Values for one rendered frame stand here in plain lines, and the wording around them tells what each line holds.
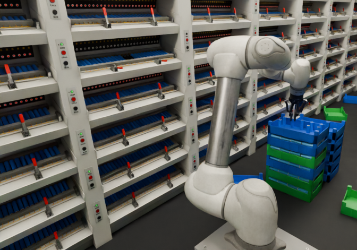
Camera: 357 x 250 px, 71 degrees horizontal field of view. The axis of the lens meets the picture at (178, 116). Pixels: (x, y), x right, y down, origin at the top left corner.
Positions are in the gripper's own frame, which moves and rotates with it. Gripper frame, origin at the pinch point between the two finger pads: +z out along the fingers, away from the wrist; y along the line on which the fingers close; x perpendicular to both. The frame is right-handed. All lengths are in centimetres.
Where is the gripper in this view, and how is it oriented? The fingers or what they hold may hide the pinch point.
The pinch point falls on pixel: (292, 115)
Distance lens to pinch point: 179.4
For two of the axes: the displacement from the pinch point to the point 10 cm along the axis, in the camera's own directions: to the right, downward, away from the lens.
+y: 9.5, 0.2, -3.0
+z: 1.9, 7.2, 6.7
